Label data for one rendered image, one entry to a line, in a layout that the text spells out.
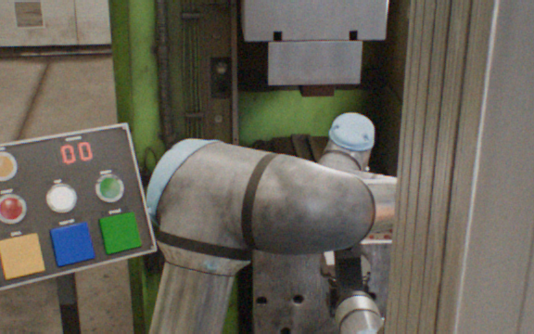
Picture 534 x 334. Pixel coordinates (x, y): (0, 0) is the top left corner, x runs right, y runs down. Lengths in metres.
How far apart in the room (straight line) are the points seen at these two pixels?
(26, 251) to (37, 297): 1.80
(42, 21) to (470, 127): 6.81
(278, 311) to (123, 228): 0.45
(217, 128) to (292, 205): 0.99
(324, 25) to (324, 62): 0.08
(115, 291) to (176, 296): 2.41
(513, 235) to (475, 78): 0.05
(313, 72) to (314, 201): 0.82
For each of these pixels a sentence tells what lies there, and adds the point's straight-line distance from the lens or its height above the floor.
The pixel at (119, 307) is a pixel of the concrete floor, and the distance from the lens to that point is 3.19.
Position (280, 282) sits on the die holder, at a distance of 1.76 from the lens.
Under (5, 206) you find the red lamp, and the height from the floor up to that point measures 1.10.
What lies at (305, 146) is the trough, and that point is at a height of 0.99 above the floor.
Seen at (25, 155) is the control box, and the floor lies 1.17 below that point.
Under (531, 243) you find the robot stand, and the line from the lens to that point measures 0.24.
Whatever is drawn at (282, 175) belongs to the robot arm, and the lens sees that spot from 0.83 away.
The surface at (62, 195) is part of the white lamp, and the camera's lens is 1.56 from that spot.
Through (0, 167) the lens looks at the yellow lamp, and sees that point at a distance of 1.56.
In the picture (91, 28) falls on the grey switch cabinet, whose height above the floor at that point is 0.25.
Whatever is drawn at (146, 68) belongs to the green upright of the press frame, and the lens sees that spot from 1.76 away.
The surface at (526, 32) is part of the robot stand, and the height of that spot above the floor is 1.70.
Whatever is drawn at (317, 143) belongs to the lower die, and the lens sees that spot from 2.07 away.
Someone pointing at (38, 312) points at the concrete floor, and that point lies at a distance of 3.24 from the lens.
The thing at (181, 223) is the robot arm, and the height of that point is 1.34.
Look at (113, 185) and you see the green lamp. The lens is 1.59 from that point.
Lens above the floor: 1.74
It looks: 23 degrees down
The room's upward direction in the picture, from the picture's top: straight up
